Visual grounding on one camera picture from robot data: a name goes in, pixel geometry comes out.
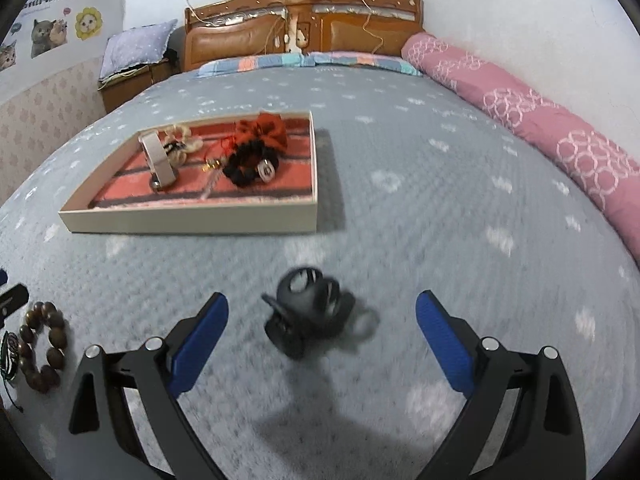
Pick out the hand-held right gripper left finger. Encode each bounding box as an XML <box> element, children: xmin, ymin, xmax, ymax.
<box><xmin>69</xmin><ymin>291</ymin><xmax>229</xmax><ymax>480</ymax></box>

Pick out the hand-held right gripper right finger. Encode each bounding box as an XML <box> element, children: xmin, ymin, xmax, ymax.
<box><xmin>415</xmin><ymin>290</ymin><xmax>586</xmax><ymax>480</ymax></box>

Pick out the brown wooden bead bracelet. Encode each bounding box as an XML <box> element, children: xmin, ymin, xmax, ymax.
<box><xmin>18</xmin><ymin>301</ymin><xmax>68</xmax><ymax>393</ymax></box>

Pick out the black hair claw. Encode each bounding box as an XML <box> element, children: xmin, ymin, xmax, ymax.
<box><xmin>261</xmin><ymin>266</ymin><xmax>379</xmax><ymax>360</ymax></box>

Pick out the red lined jewelry tray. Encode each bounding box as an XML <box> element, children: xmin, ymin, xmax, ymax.
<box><xmin>58</xmin><ymin>110</ymin><xmax>319</xmax><ymax>236</ymax></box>

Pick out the black scrunchie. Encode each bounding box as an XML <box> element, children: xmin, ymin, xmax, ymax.
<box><xmin>222</xmin><ymin>142</ymin><xmax>279</xmax><ymax>188</ymax></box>

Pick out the red bead string bracelet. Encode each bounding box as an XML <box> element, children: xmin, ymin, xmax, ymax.
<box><xmin>202</xmin><ymin>135</ymin><xmax>241</xmax><ymax>172</ymax></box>

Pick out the cream flower hair clip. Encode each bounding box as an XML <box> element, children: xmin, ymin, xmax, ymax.
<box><xmin>160</xmin><ymin>124</ymin><xmax>205</xmax><ymax>165</ymax></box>

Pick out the orange scrunchie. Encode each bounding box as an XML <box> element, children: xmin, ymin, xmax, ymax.
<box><xmin>235</xmin><ymin>114</ymin><xmax>290</xmax><ymax>153</ymax></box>

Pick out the grey flower print blanket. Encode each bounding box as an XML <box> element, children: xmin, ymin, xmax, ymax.
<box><xmin>0</xmin><ymin>65</ymin><xmax>640</xmax><ymax>480</ymax></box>

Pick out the wooden nightstand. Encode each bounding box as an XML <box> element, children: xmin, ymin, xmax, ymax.
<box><xmin>97</xmin><ymin>57</ymin><xmax>176</xmax><ymax>113</ymax></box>

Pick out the grey cats sticker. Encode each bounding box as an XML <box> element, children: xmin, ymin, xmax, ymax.
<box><xmin>30</xmin><ymin>18</ymin><xmax>71</xmax><ymax>59</ymax></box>

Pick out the pink rolled quilt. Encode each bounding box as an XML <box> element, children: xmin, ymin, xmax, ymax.
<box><xmin>400</xmin><ymin>32</ymin><xmax>640</xmax><ymax>256</ymax></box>

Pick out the purple dotted pillow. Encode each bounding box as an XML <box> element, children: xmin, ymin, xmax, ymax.
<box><xmin>98</xmin><ymin>19</ymin><xmax>179</xmax><ymax>81</ymax></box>

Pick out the yellow flower cat sticker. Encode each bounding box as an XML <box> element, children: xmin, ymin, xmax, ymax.
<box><xmin>75</xmin><ymin>6</ymin><xmax>104</xmax><ymax>40</ymax></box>

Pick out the plaid pillow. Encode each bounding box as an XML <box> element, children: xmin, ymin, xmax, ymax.
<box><xmin>305</xmin><ymin>51</ymin><xmax>423</xmax><ymax>77</ymax></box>
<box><xmin>195</xmin><ymin>56</ymin><xmax>316</xmax><ymax>78</ymax></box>

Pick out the wooden bed headboard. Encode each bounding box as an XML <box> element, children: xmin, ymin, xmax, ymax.
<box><xmin>181</xmin><ymin>0</ymin><xmax>425</xmax><ymax>72</ymax></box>

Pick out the black braided bracelet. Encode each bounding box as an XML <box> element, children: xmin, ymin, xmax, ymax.
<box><xmin>0</xmin><ymin>331</ymin><xmax>24</xmax><ymax>412</ymax></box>

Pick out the orange cable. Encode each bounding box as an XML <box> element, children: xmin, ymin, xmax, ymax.
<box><xmin>362</xmin><ymin>0</ymin><xmax>388</xmax><ymax>53</ymax></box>

